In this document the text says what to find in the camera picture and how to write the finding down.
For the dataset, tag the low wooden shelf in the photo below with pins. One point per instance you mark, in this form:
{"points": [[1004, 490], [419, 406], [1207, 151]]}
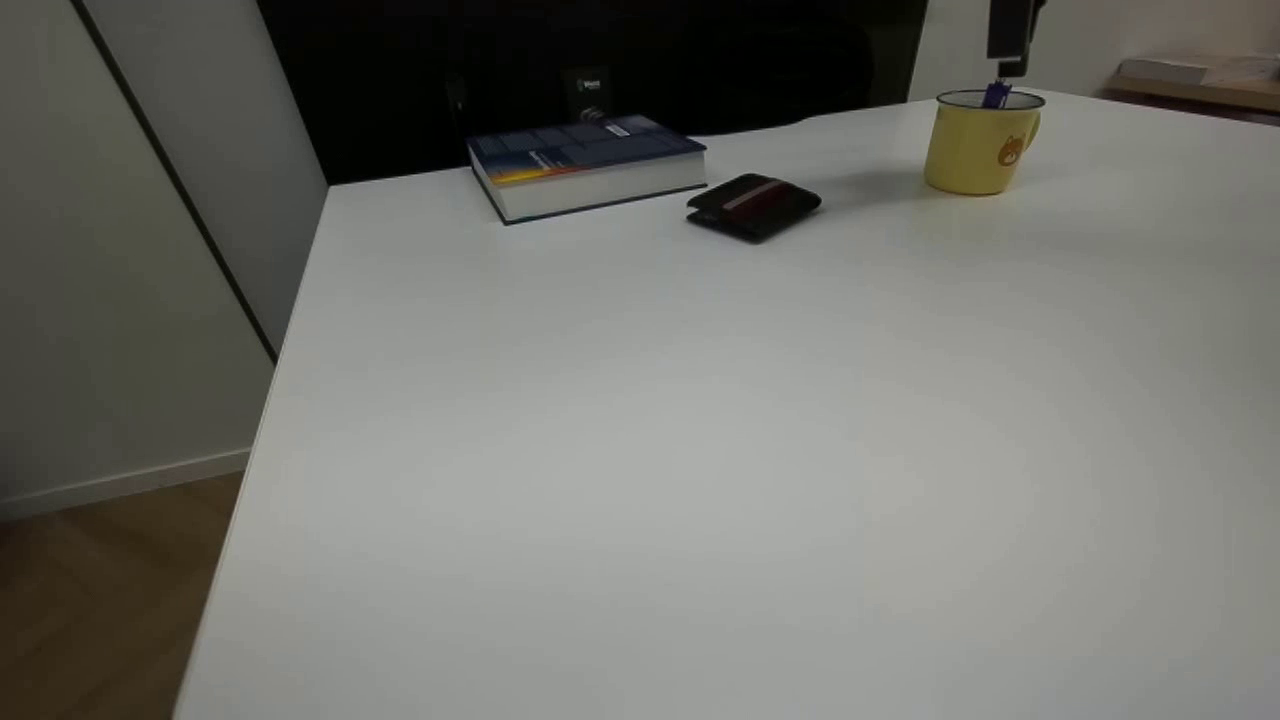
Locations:
{"points": [[1200, 87]]}

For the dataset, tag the blue capped white marker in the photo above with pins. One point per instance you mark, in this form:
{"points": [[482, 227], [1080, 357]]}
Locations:
{"points": [[993, 95]]}

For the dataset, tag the thick blue book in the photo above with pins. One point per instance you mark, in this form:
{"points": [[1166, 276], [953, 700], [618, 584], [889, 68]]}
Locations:
{"points": [[586, 167]]}

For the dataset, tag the yellow enamel mug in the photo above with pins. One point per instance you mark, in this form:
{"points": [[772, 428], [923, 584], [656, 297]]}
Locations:
{"points": [[974, 153]]}

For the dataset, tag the black leather wallet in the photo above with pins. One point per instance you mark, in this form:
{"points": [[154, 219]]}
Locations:
{"points": [[754, 206]]}

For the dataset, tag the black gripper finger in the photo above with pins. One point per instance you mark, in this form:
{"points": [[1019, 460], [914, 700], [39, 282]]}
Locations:
{"points": [[1014, 26]]}

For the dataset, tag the black partition panel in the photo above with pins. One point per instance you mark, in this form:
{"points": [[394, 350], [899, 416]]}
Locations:
{"points": [[403, 81]]}

